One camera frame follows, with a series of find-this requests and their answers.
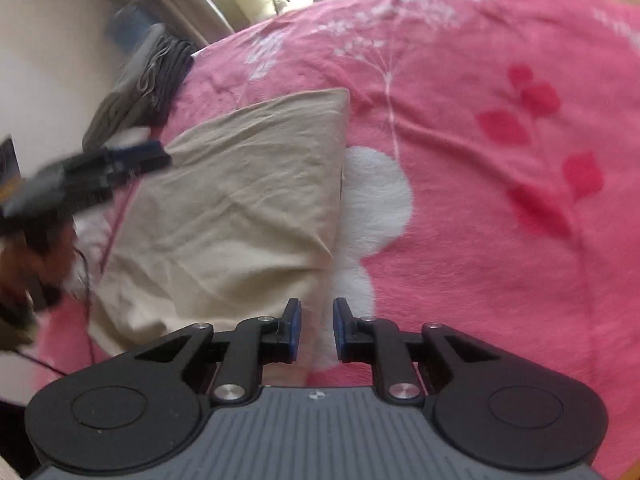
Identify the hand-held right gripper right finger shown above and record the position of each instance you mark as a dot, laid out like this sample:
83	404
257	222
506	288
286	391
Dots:
342	330

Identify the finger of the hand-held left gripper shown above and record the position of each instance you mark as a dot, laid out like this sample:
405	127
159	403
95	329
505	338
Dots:
140	157

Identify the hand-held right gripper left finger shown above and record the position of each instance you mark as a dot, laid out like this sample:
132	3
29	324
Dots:
292	330

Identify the beige pants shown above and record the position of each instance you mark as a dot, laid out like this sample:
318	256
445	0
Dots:
235	200

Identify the folded grey clothes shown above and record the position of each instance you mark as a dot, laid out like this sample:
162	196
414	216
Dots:
130	95

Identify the person's left hand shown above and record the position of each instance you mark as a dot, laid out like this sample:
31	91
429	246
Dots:
35	260

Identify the beige curtain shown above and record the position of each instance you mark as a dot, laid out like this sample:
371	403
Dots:
180	0

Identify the pink floral blanket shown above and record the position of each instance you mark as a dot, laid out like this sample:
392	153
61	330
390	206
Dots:
475	185

